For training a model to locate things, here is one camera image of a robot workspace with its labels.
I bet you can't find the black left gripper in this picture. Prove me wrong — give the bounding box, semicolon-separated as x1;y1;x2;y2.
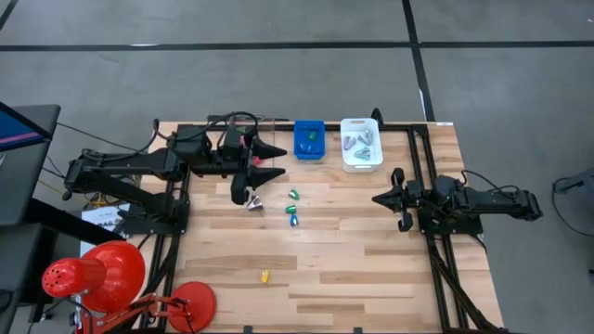
203;124;289;206

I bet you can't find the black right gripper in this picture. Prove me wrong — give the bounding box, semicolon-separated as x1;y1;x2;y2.
371;166;436;233

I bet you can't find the white plastic bin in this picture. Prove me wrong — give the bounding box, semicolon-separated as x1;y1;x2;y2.
340;117;385;173

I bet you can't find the blue plastic basket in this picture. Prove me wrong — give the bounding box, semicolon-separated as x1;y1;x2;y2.
292;120;327;161

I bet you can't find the white printed paper sheet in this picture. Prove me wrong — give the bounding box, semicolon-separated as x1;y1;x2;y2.
79;202;132;259

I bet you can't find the red desk lamp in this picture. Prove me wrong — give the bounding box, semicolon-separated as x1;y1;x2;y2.
40;239;218;334

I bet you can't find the grey chair base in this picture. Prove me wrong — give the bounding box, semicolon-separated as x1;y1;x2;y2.
571;167;594;192

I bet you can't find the monitor with blue screen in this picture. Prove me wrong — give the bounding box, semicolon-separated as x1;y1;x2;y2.
0;102;53;153

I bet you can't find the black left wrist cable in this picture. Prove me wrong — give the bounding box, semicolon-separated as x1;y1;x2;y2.
152;110;260;140

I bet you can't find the black aluminium rig frame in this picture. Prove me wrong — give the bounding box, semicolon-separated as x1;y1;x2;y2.
138;121;511;334

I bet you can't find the black floor cable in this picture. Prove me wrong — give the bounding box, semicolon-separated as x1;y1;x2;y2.
54;121;149;157

